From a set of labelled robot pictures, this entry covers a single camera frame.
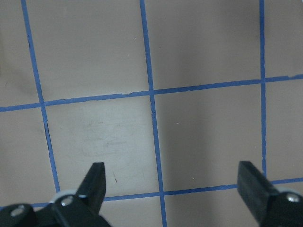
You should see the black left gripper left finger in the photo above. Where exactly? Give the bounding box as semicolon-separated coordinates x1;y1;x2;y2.
75;162;106;210

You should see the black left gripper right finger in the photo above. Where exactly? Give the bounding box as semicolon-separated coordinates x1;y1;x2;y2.
237;161;279;222

